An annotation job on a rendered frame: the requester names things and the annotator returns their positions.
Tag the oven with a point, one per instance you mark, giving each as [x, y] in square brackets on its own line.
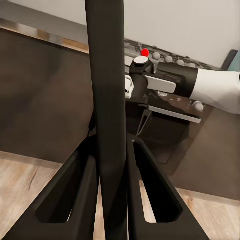
[176, 122]

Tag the poster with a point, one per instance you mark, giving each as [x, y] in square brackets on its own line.
[106, 38]

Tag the burner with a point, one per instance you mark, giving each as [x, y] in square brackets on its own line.
[156, 55]

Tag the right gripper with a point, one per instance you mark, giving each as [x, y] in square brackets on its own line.
[135, 107]

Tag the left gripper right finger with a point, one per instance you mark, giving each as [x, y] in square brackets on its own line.
[174, 220]

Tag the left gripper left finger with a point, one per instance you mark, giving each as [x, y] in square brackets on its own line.
[66, 208]

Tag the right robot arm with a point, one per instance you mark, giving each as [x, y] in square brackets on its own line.
[220, 89]

